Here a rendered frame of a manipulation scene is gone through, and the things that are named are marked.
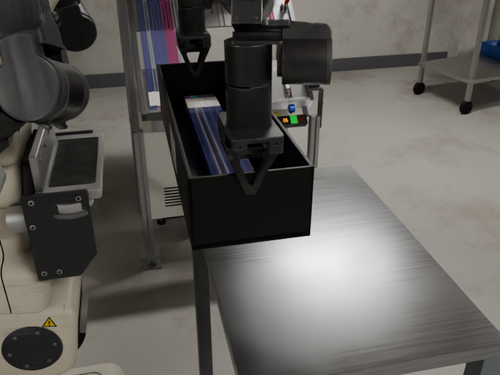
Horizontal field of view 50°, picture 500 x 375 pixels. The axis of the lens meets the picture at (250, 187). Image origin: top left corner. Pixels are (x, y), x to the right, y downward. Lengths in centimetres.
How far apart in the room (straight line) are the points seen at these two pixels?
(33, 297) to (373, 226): 71
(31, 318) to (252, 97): 60
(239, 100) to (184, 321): 161
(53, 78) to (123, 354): 154
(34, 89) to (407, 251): 80
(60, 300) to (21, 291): 8
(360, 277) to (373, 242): 13
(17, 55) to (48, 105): 7
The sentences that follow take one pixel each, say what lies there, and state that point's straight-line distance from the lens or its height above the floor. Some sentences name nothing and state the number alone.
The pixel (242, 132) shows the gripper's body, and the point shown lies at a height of 119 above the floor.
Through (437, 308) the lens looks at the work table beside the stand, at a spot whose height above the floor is 80.
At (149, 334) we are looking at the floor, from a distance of 215.
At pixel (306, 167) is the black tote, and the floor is 113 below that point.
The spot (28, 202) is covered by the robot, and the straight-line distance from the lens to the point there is 90.
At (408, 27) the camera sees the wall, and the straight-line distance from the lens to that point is 560.
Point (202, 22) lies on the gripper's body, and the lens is 120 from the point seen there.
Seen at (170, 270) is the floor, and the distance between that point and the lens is 245.
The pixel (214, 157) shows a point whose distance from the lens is 92.
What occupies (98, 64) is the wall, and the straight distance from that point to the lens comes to 494.
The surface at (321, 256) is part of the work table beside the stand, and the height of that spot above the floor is 80.
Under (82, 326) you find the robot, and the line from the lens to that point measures 115.
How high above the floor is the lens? 144
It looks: 28 degrees down
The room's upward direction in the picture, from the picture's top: straight up
